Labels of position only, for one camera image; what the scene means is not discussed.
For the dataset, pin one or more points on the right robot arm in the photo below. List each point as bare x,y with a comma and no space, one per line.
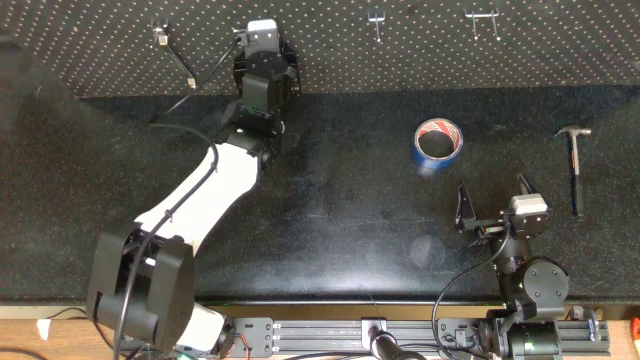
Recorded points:
542,287

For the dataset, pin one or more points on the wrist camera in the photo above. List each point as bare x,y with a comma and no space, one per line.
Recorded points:
527,203
263,32

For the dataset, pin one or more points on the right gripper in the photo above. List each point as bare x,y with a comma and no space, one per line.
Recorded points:
487,227

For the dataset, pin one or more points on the orange object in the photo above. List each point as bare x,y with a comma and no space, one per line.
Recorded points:
636,332

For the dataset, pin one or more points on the hammer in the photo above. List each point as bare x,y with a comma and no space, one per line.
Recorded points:
575,155

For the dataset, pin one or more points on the roll of blue tape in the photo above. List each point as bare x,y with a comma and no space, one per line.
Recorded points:
425,162

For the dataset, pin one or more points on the black pegboard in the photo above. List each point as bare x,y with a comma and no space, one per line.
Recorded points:
400,60

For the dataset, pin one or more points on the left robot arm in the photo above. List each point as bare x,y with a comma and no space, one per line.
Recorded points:
220,185

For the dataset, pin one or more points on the mounting rail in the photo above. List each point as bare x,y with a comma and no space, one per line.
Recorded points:
320,332

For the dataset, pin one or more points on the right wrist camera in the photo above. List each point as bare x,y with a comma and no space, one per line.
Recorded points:
527,203

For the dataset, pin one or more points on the wrench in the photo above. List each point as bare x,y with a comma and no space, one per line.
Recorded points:
177,61

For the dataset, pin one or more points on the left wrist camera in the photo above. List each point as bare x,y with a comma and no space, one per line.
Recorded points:
263,32

